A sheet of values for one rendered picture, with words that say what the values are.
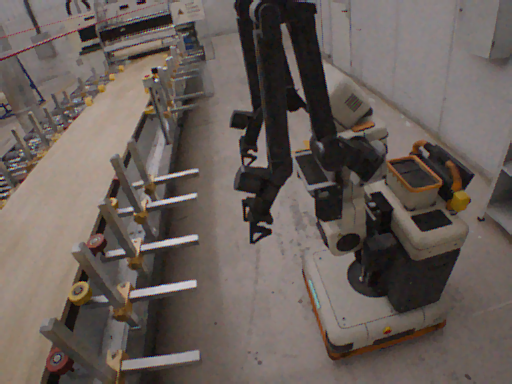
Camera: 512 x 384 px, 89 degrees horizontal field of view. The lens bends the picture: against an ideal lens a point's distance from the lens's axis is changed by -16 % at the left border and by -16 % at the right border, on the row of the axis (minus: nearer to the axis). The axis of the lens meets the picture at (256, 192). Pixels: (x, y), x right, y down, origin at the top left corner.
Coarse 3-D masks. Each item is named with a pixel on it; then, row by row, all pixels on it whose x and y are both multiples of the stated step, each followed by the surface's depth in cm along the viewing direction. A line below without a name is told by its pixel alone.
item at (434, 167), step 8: (424, 160) 129; (432, 160) 128; (456, 160) 116; (432, 168) 124; (440, 168) 122; (464, 168) 111; (440, 176) 119; (448, 176) 117; (464, 176) 110; (472, 176) 108; (448, 184) 115; (464, 184) 110; (440, 192) 121; (448, 192) 109
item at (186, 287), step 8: (192, 280) 103; (152, 288) 102; (160, 288) 102; (168, 288) 101; (176, 288) 101; (184, 288) 100; (192, 288) 101; (104, 296) 102; (136, 296) 100; (144, 296) 100; (152, 296) 101; (160, 296) 101; (168, 296) 102; (88, 304) 99; (96, 304) 100; (104, 304) 100
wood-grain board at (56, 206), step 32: (128, 64) 431; (160, 64) 380; (128, 96) 281; (96, 128) 224; (128, 128) 210; (64, 160) 187; (96, 160) 177; (32, 192) 160; (64, 192) 153; (96, 192) 147; (0, 224) 138; (32, 224) 134; (64, 224) 130; (96, 224) 128; (0, 256) 118; (32, 256) 115; (64, 256) 112; (0, 288) 102; (32, 288) 100; (64, 288) 99; (0, 320) 90; (32, 320) 89; (64, 320) 90; (0, 352) 80; (32, 352) 79
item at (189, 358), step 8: (192, 352) 84; (128, 360) 83; (136, 360) 83; (144, 360) 83; (152, 360) 83; (160, 360) 83; (168, 360) 82; (176, 360) 82; (184, 360) 82; (192, 360) 82; (200, 360) 83; (80, 368) 82; (128, 368) 81; (136, 368) 81; (144, 368) 82; (152, 368) 82; (160, 368) 83; (168, 368) 83; (72, 376) 81; (80, 376) 81; (88, 376) 82
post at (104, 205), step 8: (104, 200) 101; (104, 208) 102; (112, 208) 105; (104, 216) 103; (112, 216) 104; (112, 224) 106; (120, 224) 109; (112, 232) 108; (120, 232) 109; (120, 240) 111; (128, 240) 113; (128, 248) 114; (128, 256) 116; (144, 264) 124; (136, 272) 122; (144, 272) 123
